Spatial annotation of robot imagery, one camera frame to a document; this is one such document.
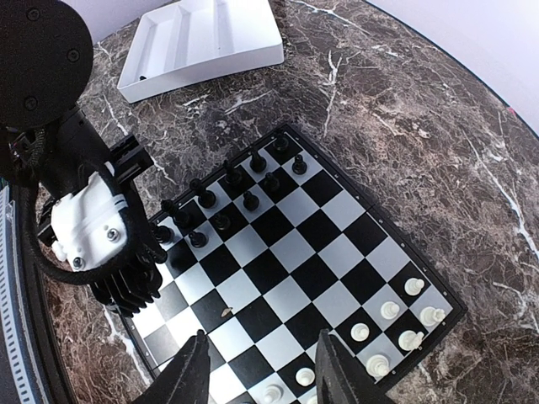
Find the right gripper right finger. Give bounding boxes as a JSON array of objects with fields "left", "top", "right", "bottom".
[{"left": 315, "top": 329, "right": 394, "bottom": 404}]

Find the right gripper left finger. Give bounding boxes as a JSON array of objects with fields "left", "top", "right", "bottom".
[{"left": 136, "top": 330, "right": 211, "bottom": 404}]

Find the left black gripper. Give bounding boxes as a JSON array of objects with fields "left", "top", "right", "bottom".
[{"left": 90, "top": 236, "right": 167, "bottom": 316}]

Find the black chess piece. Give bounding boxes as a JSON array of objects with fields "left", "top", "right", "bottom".
[
  {"left": 152, "top": 224, "right": 174, "bottom": 244},
  {"left": 272, "top": 136, "right": 290, "bottom": 155},
  {"left": 161, "top": 199, "right": 191, "bottom": 229}
]

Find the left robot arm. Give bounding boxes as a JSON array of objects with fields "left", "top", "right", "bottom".
[{"left": 1, "top": 1, "right": 167, "bottom": 317}]

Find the white chess pieces row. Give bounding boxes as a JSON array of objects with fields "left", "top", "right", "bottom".
[{"left": 237, "top": 271, "right": 456, "bottom": 403}]

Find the black white chess board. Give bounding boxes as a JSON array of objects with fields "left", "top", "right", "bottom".
[{"left": 124, "top": 125, "right": 467, "bottom": 403}]

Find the white plastic tray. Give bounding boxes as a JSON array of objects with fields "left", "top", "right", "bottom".
[{"left": 117, "top": 1, "right": 285, "bottom": 104}]

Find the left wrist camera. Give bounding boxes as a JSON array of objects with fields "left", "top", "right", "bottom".
[{"left": 51, "top": 162, "right": 133, "bottom": 283}]

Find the white cable duct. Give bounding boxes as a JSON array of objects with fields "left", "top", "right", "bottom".
[{"left": 1, "top": 188, "right": 35, "bottom": 404}]

